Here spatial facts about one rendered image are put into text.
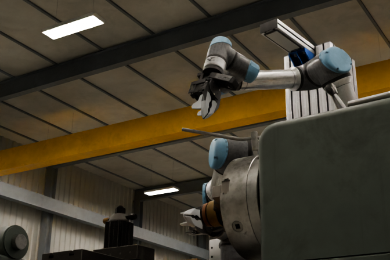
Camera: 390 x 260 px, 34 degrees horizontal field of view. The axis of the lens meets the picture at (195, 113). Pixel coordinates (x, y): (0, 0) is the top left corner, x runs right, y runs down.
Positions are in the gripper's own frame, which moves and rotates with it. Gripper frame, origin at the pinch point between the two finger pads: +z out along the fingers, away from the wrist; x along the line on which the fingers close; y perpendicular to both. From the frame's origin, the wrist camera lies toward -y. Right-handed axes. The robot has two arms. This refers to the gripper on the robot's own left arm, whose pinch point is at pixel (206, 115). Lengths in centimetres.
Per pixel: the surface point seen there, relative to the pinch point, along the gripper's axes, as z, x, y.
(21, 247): 23, -24, 94
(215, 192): 24.3, -9.3, -3.7
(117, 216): 14, -25, 50
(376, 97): 11, 3, -56
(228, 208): 30.4, -9.7, -9.2
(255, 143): 3.5, -13.3, -11.3
